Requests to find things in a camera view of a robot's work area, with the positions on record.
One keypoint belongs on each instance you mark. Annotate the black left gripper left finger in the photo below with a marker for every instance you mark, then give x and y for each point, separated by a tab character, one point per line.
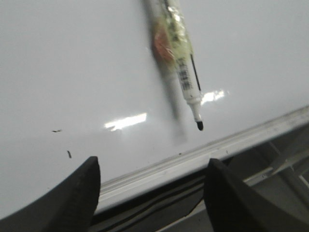
69	207

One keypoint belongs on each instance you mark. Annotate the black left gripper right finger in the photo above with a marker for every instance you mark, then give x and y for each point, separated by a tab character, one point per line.
233	206

